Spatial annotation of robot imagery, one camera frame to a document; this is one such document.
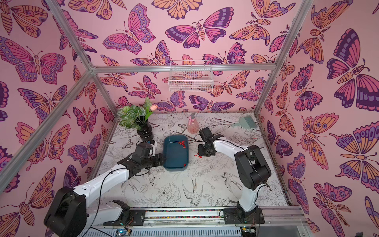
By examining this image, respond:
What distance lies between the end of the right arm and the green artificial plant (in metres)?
0.33

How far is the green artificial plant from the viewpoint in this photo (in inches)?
33.3

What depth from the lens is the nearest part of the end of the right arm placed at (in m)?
0.70
